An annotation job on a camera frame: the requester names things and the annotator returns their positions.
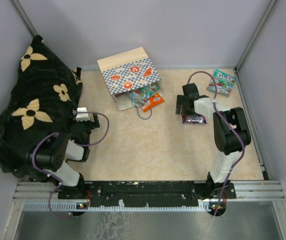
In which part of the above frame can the purple candy bag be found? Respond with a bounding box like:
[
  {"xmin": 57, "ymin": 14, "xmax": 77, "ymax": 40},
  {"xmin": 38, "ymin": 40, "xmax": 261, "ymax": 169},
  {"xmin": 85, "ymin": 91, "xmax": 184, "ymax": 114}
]
[{"xmin": 181, "ymin": 108, "xmax": 207, "ymax": 124}]

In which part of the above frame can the orange Fox's candy bag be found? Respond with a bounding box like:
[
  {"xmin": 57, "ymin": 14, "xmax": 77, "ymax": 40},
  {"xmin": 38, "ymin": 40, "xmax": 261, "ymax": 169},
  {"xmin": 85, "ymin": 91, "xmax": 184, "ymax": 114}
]
[{"xmin": 141, "ymin": 93, "xmax": 164, "ymax": 112}]

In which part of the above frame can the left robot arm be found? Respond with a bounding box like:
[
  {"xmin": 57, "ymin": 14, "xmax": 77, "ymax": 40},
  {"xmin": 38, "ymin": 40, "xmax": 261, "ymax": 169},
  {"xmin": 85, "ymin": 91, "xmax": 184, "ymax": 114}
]
[{"xmin": 25, "ymin": 113, "xmax": 100, "ymax": 199}]

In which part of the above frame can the black floral pillow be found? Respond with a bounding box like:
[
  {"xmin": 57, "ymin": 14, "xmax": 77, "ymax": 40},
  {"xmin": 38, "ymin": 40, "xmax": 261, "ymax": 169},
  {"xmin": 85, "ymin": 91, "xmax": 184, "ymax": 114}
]
[{"xmin": 0, "ymin": 35, "xmax": 83, "ymax": 182}]

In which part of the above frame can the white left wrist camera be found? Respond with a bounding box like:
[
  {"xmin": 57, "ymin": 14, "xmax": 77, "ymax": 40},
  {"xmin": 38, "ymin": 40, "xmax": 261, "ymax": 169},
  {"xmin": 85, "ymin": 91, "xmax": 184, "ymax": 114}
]
[{"xmin": 73, "ymin": 107, "xmax": 91, "ymax": 122}]

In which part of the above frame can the teal mint cherry candy bag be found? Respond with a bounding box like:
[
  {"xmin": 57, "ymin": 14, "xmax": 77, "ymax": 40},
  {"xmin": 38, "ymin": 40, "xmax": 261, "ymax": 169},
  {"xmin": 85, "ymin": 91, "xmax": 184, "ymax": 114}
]
[{"xmin": 126, "ymin": 84, "xmax": 159, "ymax": 108}]

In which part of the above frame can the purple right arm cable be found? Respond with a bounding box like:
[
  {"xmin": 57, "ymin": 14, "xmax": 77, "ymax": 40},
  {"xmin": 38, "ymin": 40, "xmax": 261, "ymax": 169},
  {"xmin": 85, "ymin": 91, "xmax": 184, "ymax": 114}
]
[{"xmin": 186, "ymin": 71, "xmax": 246, "ymax": 216}]

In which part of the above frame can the checkered paper bag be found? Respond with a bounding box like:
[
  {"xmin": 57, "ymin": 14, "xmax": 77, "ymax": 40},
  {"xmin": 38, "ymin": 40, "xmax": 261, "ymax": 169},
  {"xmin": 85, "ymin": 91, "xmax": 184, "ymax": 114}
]
[{"xmin": 97, "ymin": 47, "xmax": 161, "ymax": 111}]

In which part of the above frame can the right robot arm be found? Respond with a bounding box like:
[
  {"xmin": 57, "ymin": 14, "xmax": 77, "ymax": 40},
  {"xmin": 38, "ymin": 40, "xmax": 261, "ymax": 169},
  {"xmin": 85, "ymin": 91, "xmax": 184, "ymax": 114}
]
[{"xmin": 175, "ymin": 83, "xmax": 251, "ymax": 199}]

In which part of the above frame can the teal Fox's mint candy bag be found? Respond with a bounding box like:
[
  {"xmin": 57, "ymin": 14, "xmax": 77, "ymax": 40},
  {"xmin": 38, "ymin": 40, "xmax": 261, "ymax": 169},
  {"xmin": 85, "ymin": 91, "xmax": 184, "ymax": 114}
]
[{"xmin": 207, "ymin": 70, "xmax": 236, "ymax": 97}]

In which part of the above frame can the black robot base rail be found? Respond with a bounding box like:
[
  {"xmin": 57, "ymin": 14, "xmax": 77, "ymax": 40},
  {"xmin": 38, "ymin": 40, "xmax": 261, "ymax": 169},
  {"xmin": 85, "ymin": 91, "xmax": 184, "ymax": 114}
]
[{"xmin": 58, "ymin": 180, "xmax": 223, "ymax": 208}]

